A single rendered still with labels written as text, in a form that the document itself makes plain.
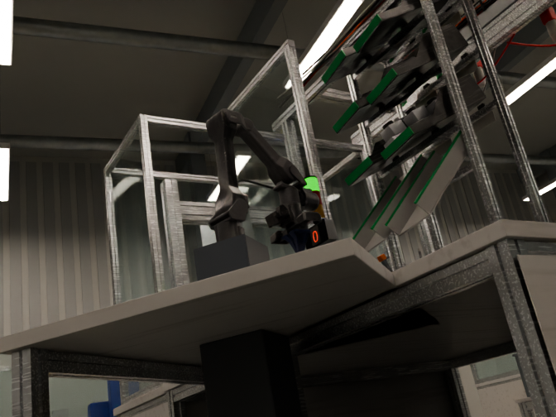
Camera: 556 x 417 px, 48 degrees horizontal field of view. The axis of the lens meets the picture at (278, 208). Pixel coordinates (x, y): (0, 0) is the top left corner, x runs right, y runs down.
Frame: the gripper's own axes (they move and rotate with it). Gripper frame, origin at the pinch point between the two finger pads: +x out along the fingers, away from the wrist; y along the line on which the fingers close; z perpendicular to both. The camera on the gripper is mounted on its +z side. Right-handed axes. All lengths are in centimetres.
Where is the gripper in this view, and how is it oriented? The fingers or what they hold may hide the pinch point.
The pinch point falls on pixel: (298, 245)
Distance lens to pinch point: 173.0
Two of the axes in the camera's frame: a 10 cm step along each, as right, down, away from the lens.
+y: 5.1, -3.9, -7.6
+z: -8.4, -0.6, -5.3
